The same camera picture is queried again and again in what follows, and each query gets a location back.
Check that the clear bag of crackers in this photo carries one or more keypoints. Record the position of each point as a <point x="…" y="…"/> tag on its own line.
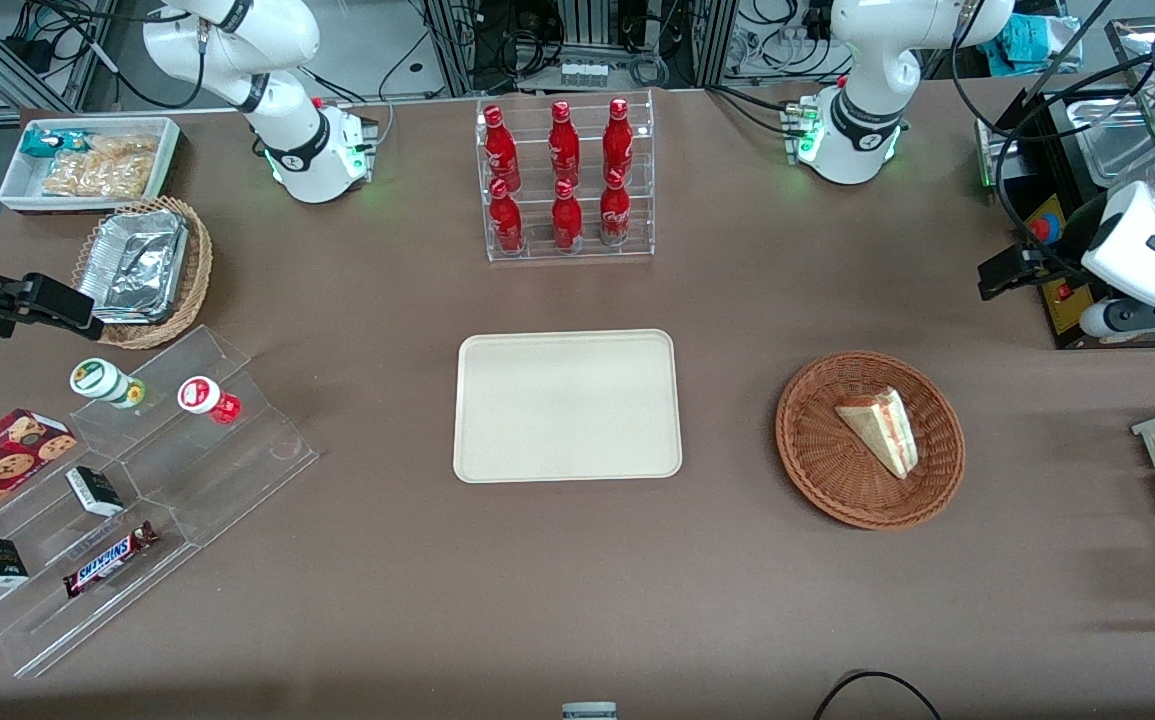
<point x="107" y="170"/>

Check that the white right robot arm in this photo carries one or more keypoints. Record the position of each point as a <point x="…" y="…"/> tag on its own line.
<point x="287" y="100"/>

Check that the teal snack bag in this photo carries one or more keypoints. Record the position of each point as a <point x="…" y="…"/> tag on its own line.
<point x="52" y="142"/>

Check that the red emergency stop button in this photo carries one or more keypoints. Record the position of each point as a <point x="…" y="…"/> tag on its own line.
<point x="1042" y="229"/>

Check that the aluminium foil tray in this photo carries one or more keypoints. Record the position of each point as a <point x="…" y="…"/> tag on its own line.
<point x="132" y="265"/>

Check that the triangle sandwich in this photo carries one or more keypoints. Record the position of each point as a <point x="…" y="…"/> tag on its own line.
<point x="882" y="430"/>

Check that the aluminium frame rack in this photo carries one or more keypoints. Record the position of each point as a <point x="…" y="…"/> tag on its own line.
<point x="577" y="40"/>

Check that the round brown wicker basket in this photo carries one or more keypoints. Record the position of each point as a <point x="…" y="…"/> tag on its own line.
<point x="817" y="455"/>

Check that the clear acrylic stepped display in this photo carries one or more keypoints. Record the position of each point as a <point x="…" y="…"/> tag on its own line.
<point x="237" y="470"/>

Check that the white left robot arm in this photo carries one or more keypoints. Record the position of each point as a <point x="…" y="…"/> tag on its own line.
<point x="862" y="80"/>

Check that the cream plastic tray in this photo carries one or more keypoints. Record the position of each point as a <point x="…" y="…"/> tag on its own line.
<point x="567" y="405"/>

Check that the red cola bottle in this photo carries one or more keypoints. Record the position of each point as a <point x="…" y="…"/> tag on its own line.
<point x="618" y="142"/>
<point x="615" y="212"/>
<point x="567" y="218"/>
<point x="501" y="150"/>
<point x="564" y="146"/>
<point x="507" y="220"/>

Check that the clear acrylic bottle rack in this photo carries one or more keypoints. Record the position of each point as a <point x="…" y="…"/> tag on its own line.
<point x="537" y="245"/>

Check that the red lid yogurt cup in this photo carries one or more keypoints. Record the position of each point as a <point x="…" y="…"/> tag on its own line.
<point x="203" y="396"/>

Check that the stainless steel tray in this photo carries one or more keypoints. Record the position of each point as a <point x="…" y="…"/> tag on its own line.
<point x="1117" y="140"/>

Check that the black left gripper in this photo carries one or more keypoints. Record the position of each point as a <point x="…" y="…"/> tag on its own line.
<point x="1074" y="240"/>

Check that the snickers chocolate bar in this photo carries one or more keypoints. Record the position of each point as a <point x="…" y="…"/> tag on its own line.
<point x="109" y="560"/>

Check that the white rectangular bin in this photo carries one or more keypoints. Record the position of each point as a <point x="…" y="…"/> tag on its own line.
<point x="17" y="196"/>

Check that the oval wicker basket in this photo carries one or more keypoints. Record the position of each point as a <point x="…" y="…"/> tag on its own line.
<point x="195" y="290"/>

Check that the green lid yogurt cup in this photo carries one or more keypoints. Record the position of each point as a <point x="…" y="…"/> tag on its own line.
<point x="102" y="381"/>

